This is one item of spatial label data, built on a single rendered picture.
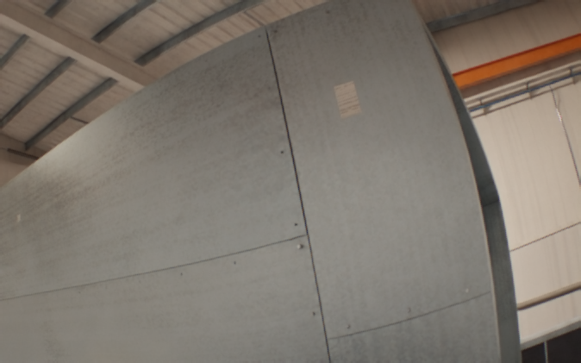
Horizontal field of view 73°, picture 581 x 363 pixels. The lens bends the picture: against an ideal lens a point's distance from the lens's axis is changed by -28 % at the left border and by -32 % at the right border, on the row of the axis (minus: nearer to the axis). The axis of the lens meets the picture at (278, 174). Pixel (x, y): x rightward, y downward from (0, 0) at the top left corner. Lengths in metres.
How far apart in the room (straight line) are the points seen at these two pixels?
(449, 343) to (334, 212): 0.43
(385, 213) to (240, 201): 0.35
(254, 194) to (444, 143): 0.46
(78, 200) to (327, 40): 0.96
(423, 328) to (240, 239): 0.50
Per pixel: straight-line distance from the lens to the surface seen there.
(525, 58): 9.92
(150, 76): 10.44
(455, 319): 1.05
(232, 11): 9.16
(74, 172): 1.77
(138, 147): 1.51
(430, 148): 1.10
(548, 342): 5.63
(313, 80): 1.24
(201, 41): 10.03
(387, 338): 1.09
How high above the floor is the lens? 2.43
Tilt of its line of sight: 18 degrees up
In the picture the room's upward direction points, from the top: 10 degrees counter-clockwise
